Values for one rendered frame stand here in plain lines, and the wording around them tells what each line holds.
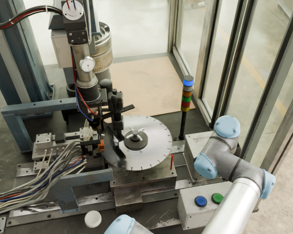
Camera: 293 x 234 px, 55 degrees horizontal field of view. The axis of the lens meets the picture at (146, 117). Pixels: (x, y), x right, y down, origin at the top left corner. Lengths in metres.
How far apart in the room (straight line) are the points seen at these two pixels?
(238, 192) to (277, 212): 1.59
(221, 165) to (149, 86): 1.13
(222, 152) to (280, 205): 1.56
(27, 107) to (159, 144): 0.63
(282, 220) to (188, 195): 1.23
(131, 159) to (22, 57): 0.78
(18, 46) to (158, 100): 0.84
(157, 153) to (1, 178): 0.79
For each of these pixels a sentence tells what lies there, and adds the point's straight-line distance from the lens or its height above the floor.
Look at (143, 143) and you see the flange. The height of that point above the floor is 0.96.
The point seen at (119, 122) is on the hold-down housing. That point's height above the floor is 1.13.
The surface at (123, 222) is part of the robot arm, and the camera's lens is 0.61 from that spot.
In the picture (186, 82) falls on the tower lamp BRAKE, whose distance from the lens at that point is 1.27.
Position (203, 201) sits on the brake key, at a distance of 1.17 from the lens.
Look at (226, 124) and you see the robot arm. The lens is 0.87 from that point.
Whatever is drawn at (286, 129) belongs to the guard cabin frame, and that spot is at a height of 1.27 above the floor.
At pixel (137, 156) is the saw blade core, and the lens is 1.22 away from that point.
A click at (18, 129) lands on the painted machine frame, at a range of 1.49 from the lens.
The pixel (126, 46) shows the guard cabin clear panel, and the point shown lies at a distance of 2.21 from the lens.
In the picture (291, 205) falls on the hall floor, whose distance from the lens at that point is 2.41.
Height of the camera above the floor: 1.92
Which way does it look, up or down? 45 degrees down
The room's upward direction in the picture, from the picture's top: straight up
